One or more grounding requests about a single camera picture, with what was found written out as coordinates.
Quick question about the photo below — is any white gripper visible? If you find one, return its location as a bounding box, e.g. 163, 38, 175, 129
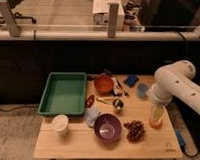
148, 84, 170, 121

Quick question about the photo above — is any orange yellow apple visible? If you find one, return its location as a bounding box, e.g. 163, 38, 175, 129
149, 118, 163, 129

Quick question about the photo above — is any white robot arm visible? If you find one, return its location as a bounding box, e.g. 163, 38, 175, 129
148, 60, 200, 116

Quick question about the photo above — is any blue plastic cup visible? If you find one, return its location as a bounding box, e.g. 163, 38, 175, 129
137, 83, 148, 98

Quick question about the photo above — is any small metal measuring cup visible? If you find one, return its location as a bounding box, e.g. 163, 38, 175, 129
97, 97, 124, 110

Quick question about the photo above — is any crumpled clear plastic cup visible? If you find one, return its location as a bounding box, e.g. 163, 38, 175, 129
84, 106, 100, 127

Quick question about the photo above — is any white paper cup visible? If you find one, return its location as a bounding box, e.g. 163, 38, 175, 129
51, 115, 69, 136

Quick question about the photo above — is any bunch of red grapes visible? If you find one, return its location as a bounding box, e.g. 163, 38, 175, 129
124, 120, 145, 142

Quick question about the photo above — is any blue device on floor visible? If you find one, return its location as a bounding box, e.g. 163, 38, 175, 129
174, 130, 186, 148

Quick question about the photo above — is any blue sponge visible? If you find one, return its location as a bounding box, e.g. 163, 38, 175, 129
123, 75, 139, 87

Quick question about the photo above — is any purple bowl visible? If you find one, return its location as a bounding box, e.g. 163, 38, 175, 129
94, 114, 122, 143

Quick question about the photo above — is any orange bowl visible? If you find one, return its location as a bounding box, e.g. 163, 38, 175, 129
94, 75, 113, 95

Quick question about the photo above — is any green plastic tray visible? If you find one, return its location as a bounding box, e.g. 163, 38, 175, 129
38, 72, 87, 116

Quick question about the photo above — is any white cardboard box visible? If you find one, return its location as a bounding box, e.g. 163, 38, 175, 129
92, 0, 124, 30

